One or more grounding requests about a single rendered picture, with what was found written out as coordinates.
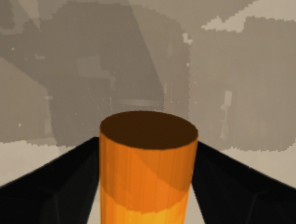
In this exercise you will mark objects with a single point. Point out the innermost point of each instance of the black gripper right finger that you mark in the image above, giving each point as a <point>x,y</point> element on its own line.
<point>229,192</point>

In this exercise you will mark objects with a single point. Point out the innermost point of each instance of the orange knob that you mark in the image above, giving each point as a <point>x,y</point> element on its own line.
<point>146,162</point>

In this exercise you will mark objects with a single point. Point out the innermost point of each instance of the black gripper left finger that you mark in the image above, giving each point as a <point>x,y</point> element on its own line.
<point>60,192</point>

